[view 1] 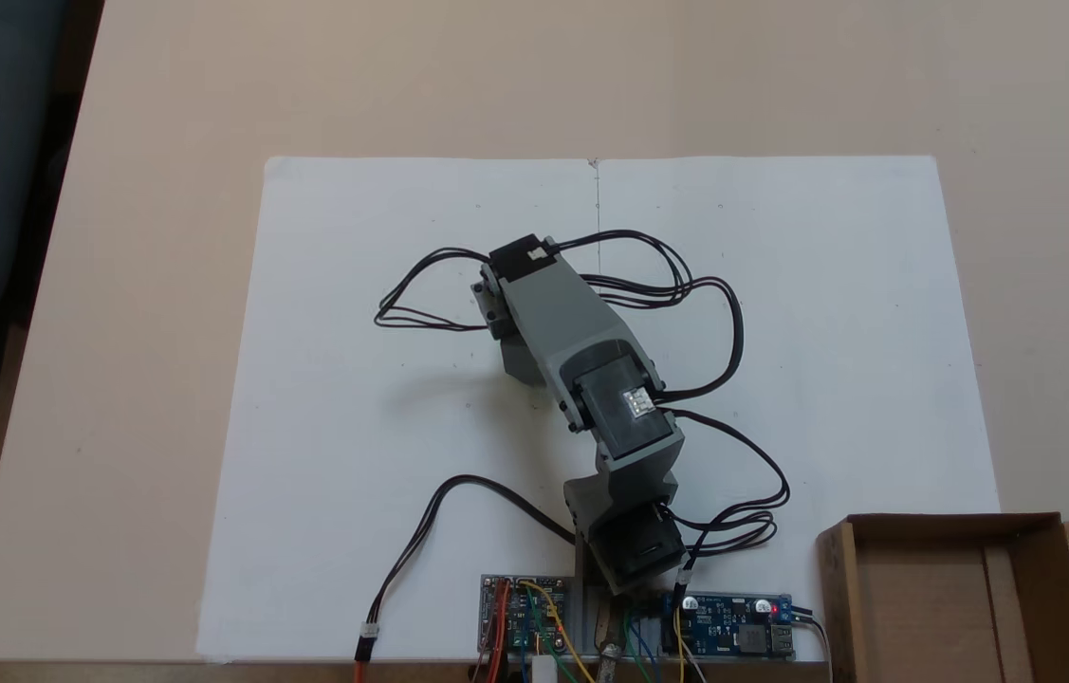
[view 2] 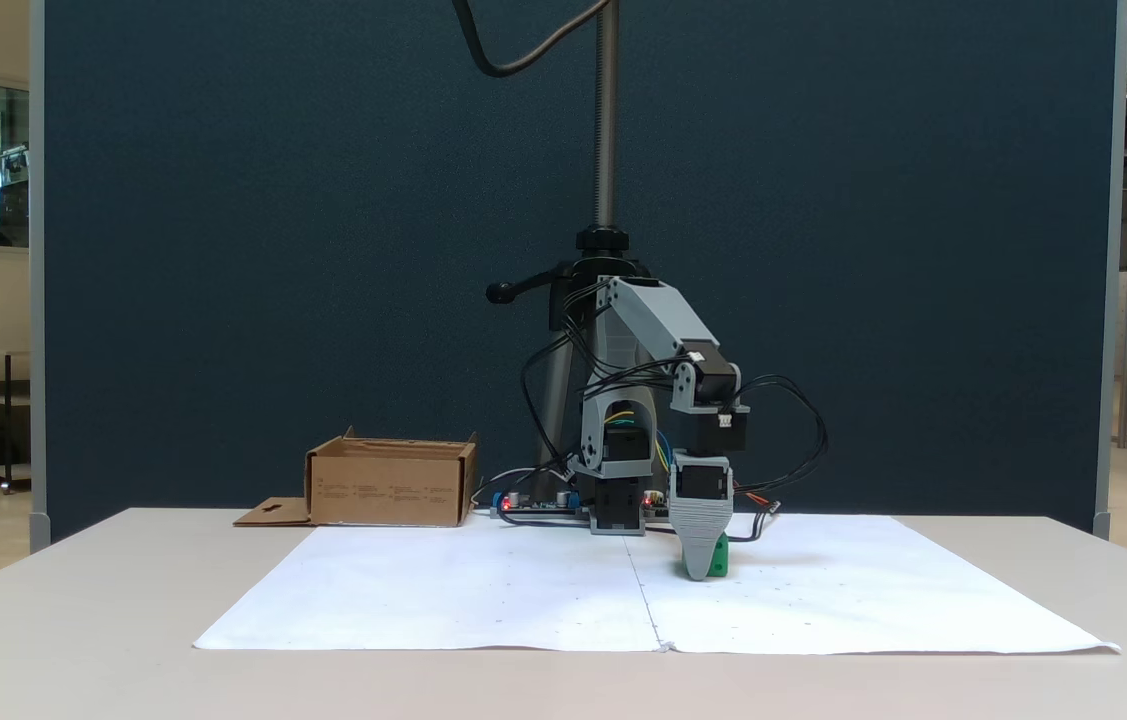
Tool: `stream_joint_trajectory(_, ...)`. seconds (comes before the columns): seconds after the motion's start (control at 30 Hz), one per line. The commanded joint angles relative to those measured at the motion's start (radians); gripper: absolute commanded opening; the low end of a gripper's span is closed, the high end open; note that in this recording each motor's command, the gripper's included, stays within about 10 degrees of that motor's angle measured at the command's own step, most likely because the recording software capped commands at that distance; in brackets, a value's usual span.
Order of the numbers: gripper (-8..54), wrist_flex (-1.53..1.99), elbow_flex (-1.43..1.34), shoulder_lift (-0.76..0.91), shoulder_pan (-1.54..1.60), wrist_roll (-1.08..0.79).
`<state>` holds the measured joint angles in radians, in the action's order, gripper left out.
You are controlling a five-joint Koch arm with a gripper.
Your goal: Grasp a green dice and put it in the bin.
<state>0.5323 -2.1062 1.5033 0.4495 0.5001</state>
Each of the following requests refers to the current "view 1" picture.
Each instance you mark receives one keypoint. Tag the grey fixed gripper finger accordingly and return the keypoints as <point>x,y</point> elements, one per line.
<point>523,360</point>

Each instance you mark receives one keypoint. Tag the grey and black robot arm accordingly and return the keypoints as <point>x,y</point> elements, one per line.
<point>572,323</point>

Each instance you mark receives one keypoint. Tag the white paper sheet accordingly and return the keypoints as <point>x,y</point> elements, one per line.
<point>335,427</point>
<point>838,332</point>

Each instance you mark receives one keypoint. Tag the motor driver circuit board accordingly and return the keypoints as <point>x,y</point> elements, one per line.
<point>520,617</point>

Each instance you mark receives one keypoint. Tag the metal table clamp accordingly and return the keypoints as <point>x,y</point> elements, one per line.
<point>608,645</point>

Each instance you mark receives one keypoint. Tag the white plug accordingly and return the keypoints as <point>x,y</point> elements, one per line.
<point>543,670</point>

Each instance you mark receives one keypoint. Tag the blue power circuit board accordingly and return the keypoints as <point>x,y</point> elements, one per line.
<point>733,631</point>

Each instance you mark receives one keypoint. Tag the brown cardboard box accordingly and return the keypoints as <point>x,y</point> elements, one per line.
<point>942,607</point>

